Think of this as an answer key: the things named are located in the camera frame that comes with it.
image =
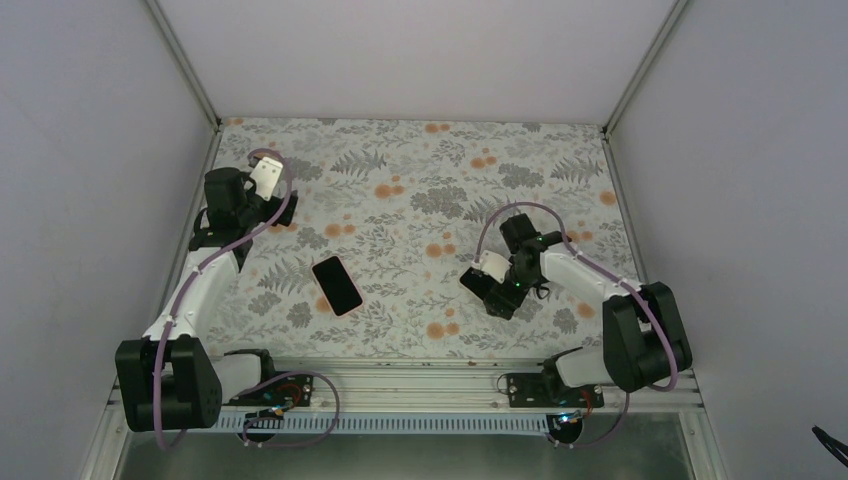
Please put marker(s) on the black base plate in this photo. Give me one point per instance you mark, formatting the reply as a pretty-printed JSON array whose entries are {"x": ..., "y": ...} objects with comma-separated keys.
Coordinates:
[
  {"x": 281, "y": 391},
  {"x": 546, "y": 389}
]

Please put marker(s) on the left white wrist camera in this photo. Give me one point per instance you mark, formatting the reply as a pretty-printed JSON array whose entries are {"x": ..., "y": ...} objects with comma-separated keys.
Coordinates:
[{"x": 266, "y": 175}]

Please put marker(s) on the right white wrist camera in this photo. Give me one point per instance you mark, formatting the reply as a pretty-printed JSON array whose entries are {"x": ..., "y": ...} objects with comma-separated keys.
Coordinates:
[{"x": 493, "y": 265}]

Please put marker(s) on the aluminium rail frame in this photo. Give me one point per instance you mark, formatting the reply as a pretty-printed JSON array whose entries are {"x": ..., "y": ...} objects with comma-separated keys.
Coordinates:
[{"x": 428, "y": 420}]

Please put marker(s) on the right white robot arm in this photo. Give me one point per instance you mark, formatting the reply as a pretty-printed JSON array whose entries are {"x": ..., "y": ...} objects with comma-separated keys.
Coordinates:
[{"x": 644, "y": 343}]

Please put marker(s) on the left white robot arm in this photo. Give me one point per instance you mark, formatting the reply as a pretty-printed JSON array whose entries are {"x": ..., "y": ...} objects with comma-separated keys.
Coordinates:
[{"x": 166, "y": 378}]

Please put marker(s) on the floral patterned mat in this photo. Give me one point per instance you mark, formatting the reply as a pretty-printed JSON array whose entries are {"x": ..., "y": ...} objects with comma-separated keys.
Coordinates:
[{"x": 404, "y": 204}]

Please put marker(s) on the phone in pink case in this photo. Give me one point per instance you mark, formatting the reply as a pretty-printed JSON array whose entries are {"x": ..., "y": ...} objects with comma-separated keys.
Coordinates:
[{"x": 337, "y": 285}]

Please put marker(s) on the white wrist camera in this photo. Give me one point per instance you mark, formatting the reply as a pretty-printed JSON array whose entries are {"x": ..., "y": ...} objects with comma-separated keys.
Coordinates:
[
  {"x": 493, "y": 265},
  {"x": 266, "y": 175}
]

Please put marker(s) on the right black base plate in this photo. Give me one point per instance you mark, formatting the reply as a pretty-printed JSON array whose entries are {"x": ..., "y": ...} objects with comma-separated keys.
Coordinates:
[{"x": 546, "y": 389}]

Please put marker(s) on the black object at corner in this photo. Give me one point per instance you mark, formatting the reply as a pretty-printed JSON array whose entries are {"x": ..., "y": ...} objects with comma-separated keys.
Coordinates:
[{"x": 832, "y": 445}]

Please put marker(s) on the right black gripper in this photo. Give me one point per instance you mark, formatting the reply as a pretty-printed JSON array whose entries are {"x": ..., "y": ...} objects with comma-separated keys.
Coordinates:
[{"x": 500, "y": 309}]

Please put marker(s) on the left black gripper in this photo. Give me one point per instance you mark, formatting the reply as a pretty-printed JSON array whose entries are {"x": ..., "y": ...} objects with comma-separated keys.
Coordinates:
[{"x": 273, "y": 211}]

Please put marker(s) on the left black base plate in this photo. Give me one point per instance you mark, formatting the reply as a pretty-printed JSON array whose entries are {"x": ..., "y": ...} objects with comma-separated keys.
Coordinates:
[{"x": 281, "y": 391}]

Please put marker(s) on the black phone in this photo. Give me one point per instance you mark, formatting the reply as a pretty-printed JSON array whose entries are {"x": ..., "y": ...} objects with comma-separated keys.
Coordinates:
[{"x": 477, "y": 282}]

